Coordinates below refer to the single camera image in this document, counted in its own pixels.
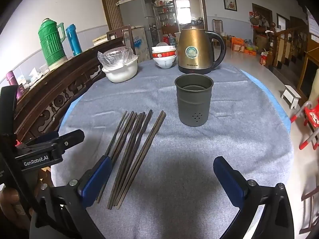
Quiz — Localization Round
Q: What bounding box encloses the clear plastic bag of bowls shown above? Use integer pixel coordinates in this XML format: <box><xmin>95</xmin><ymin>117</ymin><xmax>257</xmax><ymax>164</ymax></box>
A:
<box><xmin>98</xmin><ymin>47</ymin><xmax>135</xmax><ymax>70</ymax></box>

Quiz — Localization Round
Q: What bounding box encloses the bunch of dark chopsticks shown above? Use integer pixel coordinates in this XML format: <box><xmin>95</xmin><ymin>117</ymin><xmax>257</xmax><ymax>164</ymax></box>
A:
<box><xmin>96</xmin><ymin>110</ymin><xmax>166</xmax><ymax>210</ymax></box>

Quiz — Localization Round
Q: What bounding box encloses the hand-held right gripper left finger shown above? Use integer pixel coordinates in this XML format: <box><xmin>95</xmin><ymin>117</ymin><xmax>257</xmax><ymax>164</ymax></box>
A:
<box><xmin>30</xmin><ymin>156</ymin><xmax>113</xmax><ymax>239</ymax></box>

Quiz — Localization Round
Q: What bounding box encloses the wooden staircase railing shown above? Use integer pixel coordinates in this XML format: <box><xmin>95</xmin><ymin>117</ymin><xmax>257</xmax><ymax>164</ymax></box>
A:
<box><xmin>265</xmin><ymin>22</ymin><xmax>310</xmax><ymax>68</ymax></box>

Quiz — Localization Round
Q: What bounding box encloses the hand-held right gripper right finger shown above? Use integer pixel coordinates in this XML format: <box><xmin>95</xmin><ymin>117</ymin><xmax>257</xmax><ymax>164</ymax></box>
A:
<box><xmin>213</xmin><ymin>156</ymin><xmax>294</xmax><ymax>239</ymax></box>

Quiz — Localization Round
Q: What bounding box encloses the brown wooden dining chair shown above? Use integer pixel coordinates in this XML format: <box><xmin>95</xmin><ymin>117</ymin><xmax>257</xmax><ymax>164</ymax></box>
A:
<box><xmin>213</xmin><ymin>19</ymin><xmax>224</xmax><ymax>37</ymax></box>

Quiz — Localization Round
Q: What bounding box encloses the blue table cover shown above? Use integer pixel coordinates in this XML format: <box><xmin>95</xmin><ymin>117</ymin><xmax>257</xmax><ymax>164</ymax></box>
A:
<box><xmin>58</xmin><ymin>67</ymin><xmax>292</xmax><ymax>135</ymax></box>

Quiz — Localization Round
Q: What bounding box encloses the brown striped curtain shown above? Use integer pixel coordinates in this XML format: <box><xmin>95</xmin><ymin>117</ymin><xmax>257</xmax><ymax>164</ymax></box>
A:
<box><xmin>98</xmin><ymin>0</ymin><xmax>132</xmax><ymax>31</ymax></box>

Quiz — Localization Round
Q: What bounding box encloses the grey metal chopstick holder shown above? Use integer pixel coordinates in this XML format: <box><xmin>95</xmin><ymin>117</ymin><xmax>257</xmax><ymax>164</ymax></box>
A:
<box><xmin>174</xmin><ymin>74</ymin><xmax>214</xmax><ymax>125</ymax></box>

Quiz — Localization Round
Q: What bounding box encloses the wooden chair frame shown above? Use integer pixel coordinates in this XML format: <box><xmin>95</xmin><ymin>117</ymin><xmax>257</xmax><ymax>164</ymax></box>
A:
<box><xmin>300</xmin><ymin>174</ymin><xmax>319</xmax><ymax>235</ymax></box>

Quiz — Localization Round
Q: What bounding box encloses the blue thermos bottle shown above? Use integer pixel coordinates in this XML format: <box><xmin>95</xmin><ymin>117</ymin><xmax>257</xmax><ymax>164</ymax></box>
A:
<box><xmin>65</xmin><ymin>24</ymin><xmax>83</xmax><ymax>56</ymax></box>

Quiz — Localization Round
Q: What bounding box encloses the red plastic child's chair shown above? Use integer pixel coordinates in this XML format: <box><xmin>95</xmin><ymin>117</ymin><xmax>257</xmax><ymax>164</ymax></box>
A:
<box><xmin>290</xmin><ymin>101</ymin><xmax>319</xmax><ymax>150</ymax></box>

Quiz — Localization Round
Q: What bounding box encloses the white step stool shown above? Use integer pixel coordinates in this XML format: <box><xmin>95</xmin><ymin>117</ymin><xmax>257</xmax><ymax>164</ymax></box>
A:
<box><xmin>282</xmin><ymin>85</ymin><xmax>301</xmax><ymax>109</ymax></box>

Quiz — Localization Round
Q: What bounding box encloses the tissue pack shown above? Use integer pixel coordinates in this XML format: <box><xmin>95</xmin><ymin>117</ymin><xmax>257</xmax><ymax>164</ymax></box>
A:
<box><xmin>28</xmin><ymin>67</ymin><xmax>43</xmax><ymax>80</ymax></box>

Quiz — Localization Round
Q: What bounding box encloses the green thermos flask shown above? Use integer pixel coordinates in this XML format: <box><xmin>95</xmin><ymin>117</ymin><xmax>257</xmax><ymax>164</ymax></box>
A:
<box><xmin>38</xmin><ymin>18</ymin><xmax>68</xmax><ymax>67</ymax></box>

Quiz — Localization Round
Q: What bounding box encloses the red-banded white bowl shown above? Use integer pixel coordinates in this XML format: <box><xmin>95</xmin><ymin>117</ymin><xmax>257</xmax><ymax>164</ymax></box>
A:
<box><xmin>152</xmin><ymin>46</ymin><xmax>177</xmax><ymax>59</ymax></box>

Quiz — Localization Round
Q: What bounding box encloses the white plastic basin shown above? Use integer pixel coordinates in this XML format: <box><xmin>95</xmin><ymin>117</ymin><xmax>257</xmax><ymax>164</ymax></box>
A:
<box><xmin>102</xmin><ymin>55</ymin><xmax>139</xmax><ymax>83</ymax></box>

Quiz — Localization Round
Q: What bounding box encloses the white chest freezer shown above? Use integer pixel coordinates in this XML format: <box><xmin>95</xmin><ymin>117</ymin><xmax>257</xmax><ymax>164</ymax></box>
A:
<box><xmin>130</xmin><ymin>26</ymin><xmax>151</xmax><ymax>63</ymax></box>

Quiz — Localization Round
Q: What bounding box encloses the grey refrigerator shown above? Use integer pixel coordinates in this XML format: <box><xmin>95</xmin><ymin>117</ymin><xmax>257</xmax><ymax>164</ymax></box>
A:
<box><xmin>117</xmin><ymin>0</ymin><xmax>157</xmax><ymax>46</ymax></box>

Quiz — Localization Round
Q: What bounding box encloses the wall calendar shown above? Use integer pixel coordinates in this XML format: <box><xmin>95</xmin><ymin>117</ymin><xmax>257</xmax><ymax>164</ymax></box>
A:
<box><xmin>305</xmin><ymin>6</ymin><xmax>319</xmax><ymax>43</ymax></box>

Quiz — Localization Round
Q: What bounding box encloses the dark carved wooden cabinet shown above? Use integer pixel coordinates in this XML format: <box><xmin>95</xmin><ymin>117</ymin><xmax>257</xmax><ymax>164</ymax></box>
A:
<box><xmin>12</xmin><ymin>37</ymin><xmax>126</xmax><ymax>143</ymax></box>

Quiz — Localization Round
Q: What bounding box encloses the golden electric kettle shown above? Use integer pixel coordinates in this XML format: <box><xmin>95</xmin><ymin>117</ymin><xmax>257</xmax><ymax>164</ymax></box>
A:
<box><xmin>178</xmin><ymin>20</ymin><xmax>227</xmax><ymax>74</ymax></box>

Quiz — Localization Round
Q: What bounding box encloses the purple bottle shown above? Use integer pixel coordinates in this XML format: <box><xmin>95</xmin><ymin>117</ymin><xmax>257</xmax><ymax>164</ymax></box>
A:
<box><xmin>6</xmin><ymin>71</ymin><xmax>19</xmax><ymax>100</ymax></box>

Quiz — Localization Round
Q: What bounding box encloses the person's left hand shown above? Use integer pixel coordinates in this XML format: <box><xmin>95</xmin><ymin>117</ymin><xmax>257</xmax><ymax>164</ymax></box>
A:
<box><xmin>0</xmin><ymin>187</ymin><xmax>33</xmax><ymax>229</ymax></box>

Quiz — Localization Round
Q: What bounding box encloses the shelf with bottles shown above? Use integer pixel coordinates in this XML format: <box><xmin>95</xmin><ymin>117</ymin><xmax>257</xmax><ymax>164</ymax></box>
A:
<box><xmin>153</xmin><ymin>0</ymin><xmax>179</xmax><ymax>34</ymax></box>

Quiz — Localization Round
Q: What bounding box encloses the orange cardboard box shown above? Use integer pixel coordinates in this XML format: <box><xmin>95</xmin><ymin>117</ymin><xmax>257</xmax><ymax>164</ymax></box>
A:
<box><xmin>231</xmin><ymin>37</ymin><xmax>246</xmax><ymax>53</ymax></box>

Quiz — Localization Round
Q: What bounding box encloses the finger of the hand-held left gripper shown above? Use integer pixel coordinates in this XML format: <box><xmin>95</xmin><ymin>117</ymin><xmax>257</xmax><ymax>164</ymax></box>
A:
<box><xmin>25</xmin><ymin>131</ymin><xmax>61</xmax><ymax>147</ymax></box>
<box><xmin>51</xmin><ymin>129</ymin><xmax>85</xmax><ymax>160</ymax></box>

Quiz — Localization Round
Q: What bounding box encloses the framed wall picture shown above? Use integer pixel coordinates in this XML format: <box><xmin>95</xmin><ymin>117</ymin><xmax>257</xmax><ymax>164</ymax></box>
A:
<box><xmin>223</xmin><ymin>0</ymin><xmax>237</xmax><ymax>12</ymax></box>

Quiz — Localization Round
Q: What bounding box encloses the white bowl blue print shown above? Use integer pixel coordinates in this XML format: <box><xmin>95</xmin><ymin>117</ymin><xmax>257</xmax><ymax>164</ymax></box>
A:
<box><xmin>153</xmin><ymin>56</ymin><xmax>177</xmax><ymax>69</ymax></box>

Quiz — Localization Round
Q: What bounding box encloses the dark wooden chair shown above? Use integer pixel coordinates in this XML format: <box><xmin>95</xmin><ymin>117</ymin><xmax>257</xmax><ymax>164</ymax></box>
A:
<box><xmin>107</xmin><ymin>25</ymin><xmax>135</xmax><ymax>55</ymax></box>

